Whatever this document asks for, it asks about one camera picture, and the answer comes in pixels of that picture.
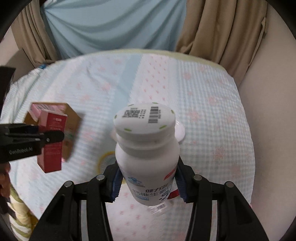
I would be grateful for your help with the person left hand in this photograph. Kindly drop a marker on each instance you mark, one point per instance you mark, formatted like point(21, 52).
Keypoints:
point(5, 180)

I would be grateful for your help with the white vitamin bottle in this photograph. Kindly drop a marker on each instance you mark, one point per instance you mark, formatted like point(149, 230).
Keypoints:
point(147, 151)

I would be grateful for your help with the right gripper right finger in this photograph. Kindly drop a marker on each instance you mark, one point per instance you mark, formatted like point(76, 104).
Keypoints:
point(236, 219)

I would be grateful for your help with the brown cardboard box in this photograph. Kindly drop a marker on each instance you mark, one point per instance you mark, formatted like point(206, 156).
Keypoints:
point(71, 127)

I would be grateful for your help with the green label white jar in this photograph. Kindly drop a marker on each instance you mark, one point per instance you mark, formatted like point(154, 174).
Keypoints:
point(180, 131)

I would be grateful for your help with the beige curtain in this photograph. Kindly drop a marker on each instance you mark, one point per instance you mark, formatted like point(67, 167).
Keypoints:
point(30, 35)
point(227, 32)

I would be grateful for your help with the yellow tape roll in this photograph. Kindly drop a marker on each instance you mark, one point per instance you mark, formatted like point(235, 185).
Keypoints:
point(106, 160)

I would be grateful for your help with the right beige curtain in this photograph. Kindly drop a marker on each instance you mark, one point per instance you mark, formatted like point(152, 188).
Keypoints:
point(227, 32)

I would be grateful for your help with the left beige curtain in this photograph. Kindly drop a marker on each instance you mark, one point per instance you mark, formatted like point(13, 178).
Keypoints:
point(30, 35)

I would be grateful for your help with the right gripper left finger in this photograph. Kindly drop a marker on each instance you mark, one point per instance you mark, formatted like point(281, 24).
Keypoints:
point(62, 218)

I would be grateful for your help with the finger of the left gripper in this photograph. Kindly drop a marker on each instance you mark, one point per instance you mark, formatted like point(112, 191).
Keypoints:
point(50, 137)

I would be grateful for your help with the red medicine box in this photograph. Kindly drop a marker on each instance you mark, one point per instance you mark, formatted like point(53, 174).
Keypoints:
point(52, 124)

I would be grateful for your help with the light blue hanging cloth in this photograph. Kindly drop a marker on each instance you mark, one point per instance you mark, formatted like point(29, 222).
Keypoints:
point(82, 27)

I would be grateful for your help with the beige headboard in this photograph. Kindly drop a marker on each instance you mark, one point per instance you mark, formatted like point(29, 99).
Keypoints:
point(21, 63)

